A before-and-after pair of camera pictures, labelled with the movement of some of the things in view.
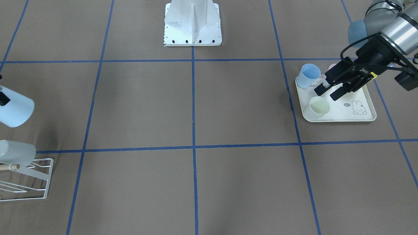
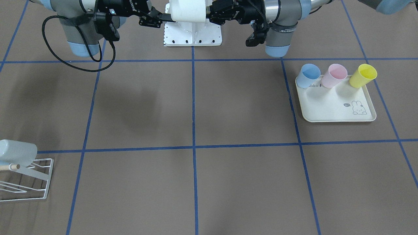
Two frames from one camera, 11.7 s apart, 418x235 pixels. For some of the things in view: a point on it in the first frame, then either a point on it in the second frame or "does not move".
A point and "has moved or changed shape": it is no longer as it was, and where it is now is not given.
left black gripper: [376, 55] to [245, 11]
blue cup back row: [310, 73] does not move
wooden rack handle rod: [6, 166] does not move
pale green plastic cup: [319, 106] has moved or changed shape
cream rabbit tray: [356, 106] does not move
